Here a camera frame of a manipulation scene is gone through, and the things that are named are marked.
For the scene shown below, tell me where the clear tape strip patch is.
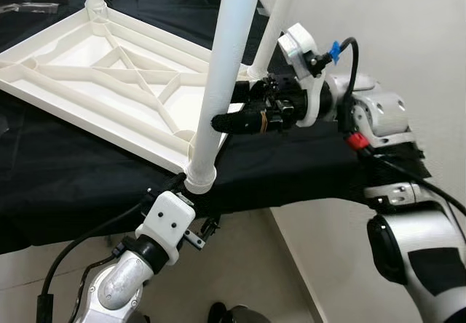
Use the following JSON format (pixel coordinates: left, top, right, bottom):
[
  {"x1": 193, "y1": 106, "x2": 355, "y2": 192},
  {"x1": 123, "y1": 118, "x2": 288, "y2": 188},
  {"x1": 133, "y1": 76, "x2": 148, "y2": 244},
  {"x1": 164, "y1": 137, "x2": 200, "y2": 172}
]
[{"x1": 0, "y1": 1, "x2": 58, "y2": 12}]

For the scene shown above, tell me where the white plastic table top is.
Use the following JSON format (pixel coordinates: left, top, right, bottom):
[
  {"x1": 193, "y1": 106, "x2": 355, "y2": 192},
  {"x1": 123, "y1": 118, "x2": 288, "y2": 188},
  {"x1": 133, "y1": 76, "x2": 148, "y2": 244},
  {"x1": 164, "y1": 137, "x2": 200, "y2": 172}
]
[{"x1": 0, "y1": 7, "x2": 252, "y2": 175}]

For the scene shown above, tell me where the black table cloth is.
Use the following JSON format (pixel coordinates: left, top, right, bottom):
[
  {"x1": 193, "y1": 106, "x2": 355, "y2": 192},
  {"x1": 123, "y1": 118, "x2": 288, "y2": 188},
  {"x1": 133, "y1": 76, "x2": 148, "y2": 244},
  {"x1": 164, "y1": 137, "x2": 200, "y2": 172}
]
[{"x1": 0, "y1": 0, "x2": 427, "y2": 255}]

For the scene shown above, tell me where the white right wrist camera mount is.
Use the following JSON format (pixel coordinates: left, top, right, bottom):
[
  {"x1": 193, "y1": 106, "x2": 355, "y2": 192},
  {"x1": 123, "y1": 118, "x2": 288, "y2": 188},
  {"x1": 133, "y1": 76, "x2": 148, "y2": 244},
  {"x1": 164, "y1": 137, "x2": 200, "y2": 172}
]
[{"x1": 278, "y1": 23, "x2": 328, "y2": 127}]

